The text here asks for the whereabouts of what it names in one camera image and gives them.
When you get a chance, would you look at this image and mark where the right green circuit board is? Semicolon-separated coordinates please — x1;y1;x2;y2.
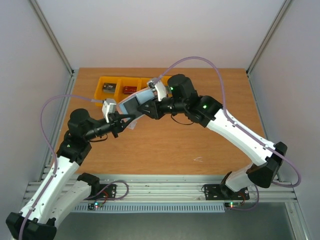
224;201;244;209

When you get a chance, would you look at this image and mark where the left green circuit board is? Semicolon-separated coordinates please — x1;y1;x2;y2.
87;202;104;211

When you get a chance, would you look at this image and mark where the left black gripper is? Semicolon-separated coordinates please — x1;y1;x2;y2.
84;111;136;141

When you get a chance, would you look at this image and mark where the yellow bin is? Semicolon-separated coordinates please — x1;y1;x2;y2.
114;77;141;102
161;76;171;86
137;77;150;91
94;76;120;103

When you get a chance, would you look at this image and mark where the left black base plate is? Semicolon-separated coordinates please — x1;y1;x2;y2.
85;184;117;201

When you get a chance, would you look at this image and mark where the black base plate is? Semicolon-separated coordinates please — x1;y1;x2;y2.
85;184;117;201
201;184;250;201

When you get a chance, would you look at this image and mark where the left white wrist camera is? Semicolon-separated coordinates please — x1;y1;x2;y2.
101;98;117;123

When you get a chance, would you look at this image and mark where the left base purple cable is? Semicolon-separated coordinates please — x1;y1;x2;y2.
82;180;130;201

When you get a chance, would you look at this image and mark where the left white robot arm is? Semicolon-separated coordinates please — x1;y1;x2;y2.
5;108;135;240

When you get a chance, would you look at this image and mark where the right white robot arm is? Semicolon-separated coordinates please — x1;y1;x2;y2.
137;74;288;198

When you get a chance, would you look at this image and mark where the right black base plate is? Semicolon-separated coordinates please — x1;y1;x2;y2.
201;184;250;201

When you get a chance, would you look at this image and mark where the grey slotted cable duct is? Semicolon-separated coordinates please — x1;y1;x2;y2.
72;202;225;214

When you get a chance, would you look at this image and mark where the red card stack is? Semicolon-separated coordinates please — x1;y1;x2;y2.
122;86;137;95

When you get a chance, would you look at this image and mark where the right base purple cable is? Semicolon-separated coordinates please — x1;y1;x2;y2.
228;184;260;212

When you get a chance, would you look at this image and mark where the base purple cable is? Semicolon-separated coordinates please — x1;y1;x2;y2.
82;180;130;201
228;184;260;212

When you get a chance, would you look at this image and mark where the green circuit board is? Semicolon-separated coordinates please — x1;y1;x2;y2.
224;201;244;209
87;202;104;211

